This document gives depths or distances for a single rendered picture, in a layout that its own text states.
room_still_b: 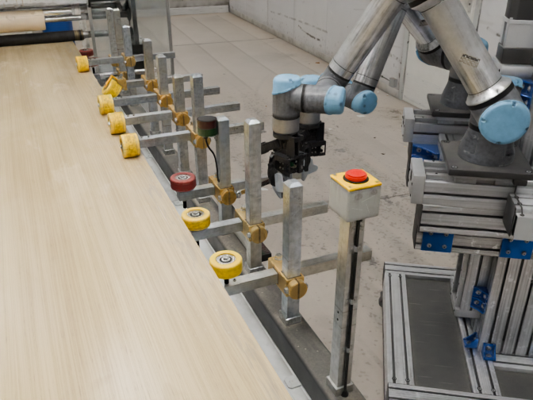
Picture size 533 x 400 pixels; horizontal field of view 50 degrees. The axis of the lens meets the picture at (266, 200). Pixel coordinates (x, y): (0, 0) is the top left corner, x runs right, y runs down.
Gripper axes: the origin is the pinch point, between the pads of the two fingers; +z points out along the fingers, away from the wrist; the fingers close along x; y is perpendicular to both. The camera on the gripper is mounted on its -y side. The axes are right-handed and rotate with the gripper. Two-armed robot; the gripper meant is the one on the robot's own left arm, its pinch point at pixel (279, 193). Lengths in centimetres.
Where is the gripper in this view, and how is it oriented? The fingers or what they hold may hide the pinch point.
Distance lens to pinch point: 168.1
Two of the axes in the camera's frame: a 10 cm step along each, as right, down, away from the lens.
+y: 6.9, 3.3, -6.5
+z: 0.0, 8.9, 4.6
